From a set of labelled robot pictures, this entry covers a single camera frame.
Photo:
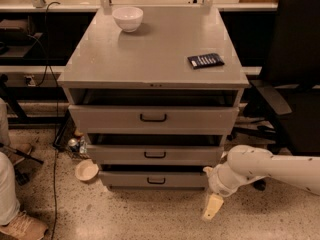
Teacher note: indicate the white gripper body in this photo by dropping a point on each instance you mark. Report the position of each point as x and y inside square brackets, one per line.
[218, 181]

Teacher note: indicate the black office chair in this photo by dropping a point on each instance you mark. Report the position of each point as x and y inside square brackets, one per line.
[286, 92]

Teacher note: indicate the white ceramic bowl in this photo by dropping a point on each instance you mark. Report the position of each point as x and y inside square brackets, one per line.
[128, 18]

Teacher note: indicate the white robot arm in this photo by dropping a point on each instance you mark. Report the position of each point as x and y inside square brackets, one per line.
[245, 164]

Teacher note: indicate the tan sneaker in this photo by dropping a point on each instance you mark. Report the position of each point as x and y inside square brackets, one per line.
[25, 227]

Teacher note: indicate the soda can on floor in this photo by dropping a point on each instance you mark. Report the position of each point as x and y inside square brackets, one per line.
[73, 145]

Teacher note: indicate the black stick on floor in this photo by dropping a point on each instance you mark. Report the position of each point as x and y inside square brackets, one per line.
[20, 153]

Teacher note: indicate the grey bottom drawer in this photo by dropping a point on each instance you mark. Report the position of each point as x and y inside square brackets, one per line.
[166, 180]

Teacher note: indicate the beige bowl on floor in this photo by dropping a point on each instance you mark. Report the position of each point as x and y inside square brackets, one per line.
[86, 170]

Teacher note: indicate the wall power outlet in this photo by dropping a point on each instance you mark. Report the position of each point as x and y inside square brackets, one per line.
[29, 80]

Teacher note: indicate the grey drawer cabinet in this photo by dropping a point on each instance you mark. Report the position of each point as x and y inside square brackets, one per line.
[150, 67]

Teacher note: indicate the clear plastic bottle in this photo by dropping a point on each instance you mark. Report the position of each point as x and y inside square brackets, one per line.
[82, 145]

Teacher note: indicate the dark blue snack packet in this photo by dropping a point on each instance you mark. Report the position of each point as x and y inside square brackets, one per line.
[205, 61]

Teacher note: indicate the grey middle drawer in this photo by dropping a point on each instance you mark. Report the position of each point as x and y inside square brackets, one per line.
[155, 155]

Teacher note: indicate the grey top drawer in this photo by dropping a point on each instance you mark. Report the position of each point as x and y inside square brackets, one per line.
[154, 120]

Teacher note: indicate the person leg light trousers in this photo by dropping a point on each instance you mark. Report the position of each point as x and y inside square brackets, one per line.
[9, 204]

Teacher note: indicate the grey drawer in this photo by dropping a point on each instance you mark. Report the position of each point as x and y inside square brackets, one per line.
[154, 120]
[155, 155]
[166, 180]

